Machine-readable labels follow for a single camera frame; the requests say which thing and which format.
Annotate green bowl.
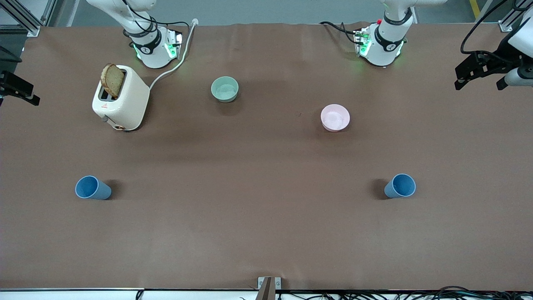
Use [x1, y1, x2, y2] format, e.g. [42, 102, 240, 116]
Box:
[210, 76, 239, 103]

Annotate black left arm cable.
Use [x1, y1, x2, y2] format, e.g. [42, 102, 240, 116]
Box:
[460, 0, 525, 57]

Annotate pink bowl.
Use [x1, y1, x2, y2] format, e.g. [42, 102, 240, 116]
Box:
[320, 104, 351, 133]

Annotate black cable bundle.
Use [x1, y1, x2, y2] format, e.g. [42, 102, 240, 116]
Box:
[239, 285, 533, 300]

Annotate grey metal bracket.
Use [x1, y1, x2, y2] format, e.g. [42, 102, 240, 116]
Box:
[257, 277, 282, 300]

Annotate black base cable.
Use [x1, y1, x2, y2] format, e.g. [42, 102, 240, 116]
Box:
[319, 21, 365, 45]

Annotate white toaster power cable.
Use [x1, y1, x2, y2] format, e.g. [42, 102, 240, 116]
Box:
[149, 18, 199, 90]

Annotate white table frame rail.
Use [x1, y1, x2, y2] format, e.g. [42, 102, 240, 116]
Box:
[0, 287, 533, 300]

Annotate blue plastic cup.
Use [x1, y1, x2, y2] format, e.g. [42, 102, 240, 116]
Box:
[75, 175, 112, 200]
[384, 173, 416, 199]

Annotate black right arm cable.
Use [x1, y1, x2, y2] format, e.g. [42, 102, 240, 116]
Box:
[121, 0, 190, 42]

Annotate cream white toaster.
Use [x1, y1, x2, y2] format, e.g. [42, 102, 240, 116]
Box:
[92, 65, 150, 132]

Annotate brown table cover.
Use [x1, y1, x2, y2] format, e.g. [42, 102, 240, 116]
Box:
[0, 23, 533, 291]

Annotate aluminium frame profile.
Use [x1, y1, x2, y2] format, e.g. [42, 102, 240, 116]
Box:
[0, 0, 57, 37]
[498, 0, 533, 33]

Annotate brown bread slice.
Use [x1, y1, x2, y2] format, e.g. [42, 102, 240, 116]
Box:
[100, 63, 126, 99]

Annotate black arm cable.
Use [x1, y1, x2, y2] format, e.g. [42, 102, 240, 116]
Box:
[121, 0, 190, 42]
[460, 0, 525, 57]

